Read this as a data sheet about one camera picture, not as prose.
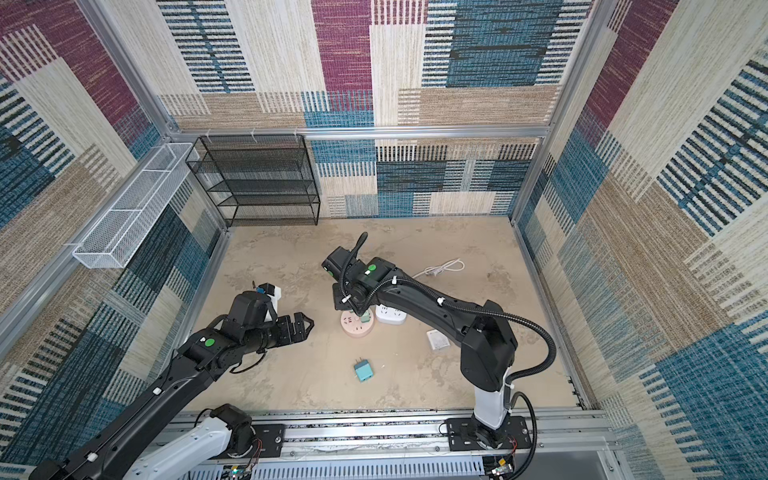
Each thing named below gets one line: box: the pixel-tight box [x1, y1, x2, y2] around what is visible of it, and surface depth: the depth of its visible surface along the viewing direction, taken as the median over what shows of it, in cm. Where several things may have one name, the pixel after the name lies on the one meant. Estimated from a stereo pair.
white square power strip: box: [376, 304, 407, 325], surface depth 93 cm
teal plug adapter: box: [354, 357, 374, 382], surface depth 85 cm
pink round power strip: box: [340, 310, 374, 338], surface depth 92 cm
